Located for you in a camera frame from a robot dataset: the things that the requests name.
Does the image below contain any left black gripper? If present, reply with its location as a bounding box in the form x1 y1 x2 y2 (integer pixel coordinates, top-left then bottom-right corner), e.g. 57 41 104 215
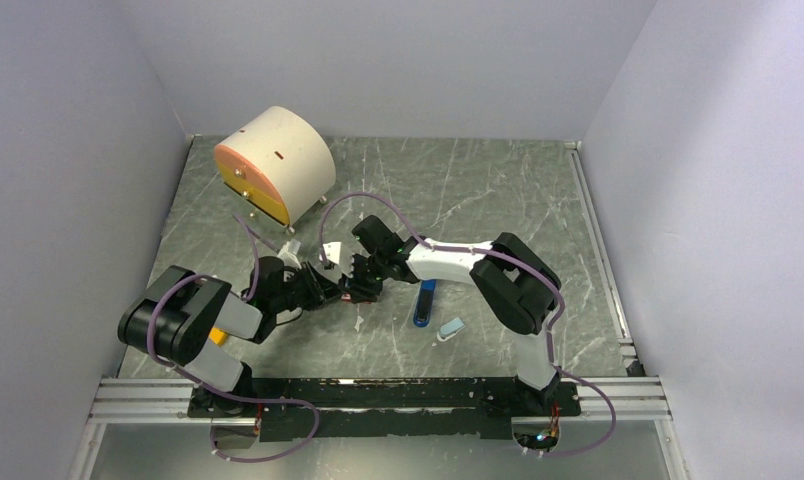
271 260 344 312

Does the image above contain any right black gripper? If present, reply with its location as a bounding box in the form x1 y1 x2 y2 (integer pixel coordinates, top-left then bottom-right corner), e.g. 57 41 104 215
337 253 388 303

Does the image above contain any light blue small stapler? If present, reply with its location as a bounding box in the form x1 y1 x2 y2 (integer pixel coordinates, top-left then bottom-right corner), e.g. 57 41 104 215
436 317 465 342

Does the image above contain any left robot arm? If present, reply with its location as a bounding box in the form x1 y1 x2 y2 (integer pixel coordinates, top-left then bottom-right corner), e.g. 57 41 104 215
117 256 343 416

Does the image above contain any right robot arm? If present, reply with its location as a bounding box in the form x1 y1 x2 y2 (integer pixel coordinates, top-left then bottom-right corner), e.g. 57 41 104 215
320 215 563 414

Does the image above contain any orange yellow small block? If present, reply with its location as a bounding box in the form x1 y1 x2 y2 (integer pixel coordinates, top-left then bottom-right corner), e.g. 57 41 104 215
208 328 229 346

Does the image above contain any cream round drawer cabinet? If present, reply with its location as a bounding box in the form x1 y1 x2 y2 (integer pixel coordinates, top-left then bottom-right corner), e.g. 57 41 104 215
213 106 337 234

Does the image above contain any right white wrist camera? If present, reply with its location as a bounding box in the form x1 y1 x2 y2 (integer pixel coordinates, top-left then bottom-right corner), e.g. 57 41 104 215
320 242 351 275

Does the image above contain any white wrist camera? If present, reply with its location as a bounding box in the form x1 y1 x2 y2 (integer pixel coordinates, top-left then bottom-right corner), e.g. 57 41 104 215
320 242 351 275
276 239 301 270

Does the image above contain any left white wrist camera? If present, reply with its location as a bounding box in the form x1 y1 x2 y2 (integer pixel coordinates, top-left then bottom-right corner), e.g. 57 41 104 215
276 239 301 270

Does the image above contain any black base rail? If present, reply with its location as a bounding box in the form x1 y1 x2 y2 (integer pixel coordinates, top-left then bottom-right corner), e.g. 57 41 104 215
187 377 582 442

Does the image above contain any aluminium frame rail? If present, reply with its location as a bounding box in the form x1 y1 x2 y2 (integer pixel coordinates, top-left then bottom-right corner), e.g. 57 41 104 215
67 377 208 480

